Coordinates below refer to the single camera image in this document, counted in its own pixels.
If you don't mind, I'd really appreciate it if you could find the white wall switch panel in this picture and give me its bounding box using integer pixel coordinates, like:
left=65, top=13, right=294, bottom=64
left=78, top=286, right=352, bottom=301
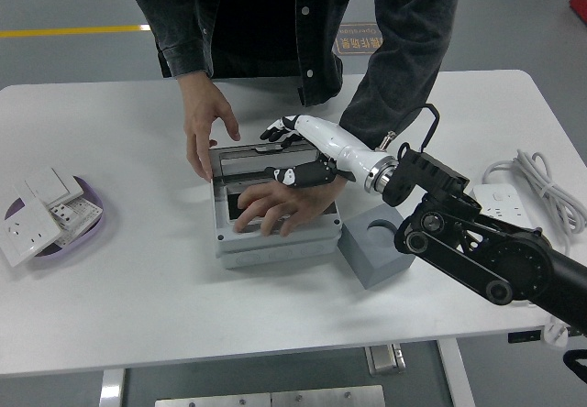
left=23, top=166, right=86, bottom=206

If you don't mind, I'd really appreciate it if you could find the metal base plate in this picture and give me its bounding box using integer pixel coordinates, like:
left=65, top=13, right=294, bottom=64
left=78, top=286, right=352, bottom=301
left=154, top=384, right=386, bottom=407

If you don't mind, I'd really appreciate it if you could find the white power plug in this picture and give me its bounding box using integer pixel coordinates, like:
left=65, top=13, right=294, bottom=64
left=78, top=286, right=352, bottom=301
left=542, top=322, right=570, bottom=348

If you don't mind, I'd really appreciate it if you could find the white wall socket panel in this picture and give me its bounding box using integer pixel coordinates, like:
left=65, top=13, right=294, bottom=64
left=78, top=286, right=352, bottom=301
left=0, top=198, right=61, bottom=269

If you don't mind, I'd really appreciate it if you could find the black table control panel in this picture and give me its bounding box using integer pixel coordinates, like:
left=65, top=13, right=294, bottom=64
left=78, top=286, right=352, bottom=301
left=507, top=330, right=542, bottom=345

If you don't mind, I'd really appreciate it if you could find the grey electrical box with lid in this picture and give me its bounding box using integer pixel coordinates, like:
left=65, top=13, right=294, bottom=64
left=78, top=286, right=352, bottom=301
left=208, top=140, right=343, bottom=270

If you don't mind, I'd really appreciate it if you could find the grey under-table bracket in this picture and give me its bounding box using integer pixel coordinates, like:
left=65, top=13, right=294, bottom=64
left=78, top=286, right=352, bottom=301
left=365, top=343, right=407, bottom=376

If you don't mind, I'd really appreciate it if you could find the person's right hand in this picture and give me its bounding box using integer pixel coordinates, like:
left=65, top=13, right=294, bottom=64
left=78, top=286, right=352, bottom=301
left=177, top=75, right=242, bottom=182

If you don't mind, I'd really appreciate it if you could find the white power strip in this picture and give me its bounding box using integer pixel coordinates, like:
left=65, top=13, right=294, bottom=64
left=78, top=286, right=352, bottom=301
left=471, top=182, right=540, bottom=308

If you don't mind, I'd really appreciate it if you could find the white table leg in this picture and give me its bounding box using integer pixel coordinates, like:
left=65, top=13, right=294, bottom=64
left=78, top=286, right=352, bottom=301
left=98, top=368, right=126, bottom=407
left=435, top=338, right=476, bottom=407

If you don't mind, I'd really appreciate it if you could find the grey cube with round hole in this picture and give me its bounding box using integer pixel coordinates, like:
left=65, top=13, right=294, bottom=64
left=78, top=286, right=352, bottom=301
left=338, top=203, right=414, bottom=290

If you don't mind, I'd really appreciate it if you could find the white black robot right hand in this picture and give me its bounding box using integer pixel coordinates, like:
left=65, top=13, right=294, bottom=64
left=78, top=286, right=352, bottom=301
left=260, top=114, right=391, bottom=189

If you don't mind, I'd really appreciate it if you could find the small white socket module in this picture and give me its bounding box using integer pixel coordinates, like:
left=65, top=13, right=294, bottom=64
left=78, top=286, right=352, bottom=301
left=49, top=201, right=77, bottom=227

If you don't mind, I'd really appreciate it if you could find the white perforated socket insert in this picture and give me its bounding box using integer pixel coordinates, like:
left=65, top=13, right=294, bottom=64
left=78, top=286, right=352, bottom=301
left=57, top=195, right=103, bottom=248

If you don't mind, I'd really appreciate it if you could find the yellow floor tape line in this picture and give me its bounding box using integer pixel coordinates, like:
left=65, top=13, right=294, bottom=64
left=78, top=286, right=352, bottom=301
left=0, top=24, right=152, bottom=40

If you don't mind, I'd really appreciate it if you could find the purple tray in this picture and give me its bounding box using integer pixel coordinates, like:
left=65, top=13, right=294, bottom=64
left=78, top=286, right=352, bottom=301
left=3, top=175, right=107, bottom=269

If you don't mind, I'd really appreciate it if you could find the brown floor sign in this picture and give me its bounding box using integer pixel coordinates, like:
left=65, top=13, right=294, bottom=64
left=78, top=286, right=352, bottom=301
left=332, top=24, right=384, bottom=56

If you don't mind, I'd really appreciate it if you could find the person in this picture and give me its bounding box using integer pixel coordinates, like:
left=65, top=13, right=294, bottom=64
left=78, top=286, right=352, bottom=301
left=121, top=0, right=464, bottom=151

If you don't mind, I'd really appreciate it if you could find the person's left hand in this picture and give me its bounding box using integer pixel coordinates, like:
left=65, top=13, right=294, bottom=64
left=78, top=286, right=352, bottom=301
left=233, top=175, right=349, bottom=238

